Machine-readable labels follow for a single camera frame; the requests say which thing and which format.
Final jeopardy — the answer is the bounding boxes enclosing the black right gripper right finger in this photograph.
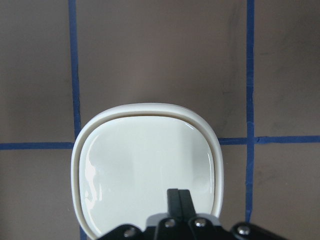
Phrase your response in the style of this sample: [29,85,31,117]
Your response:
[178,189,196,220]

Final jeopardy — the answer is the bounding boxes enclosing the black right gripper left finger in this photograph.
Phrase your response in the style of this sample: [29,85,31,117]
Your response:
[167,188,181,219]

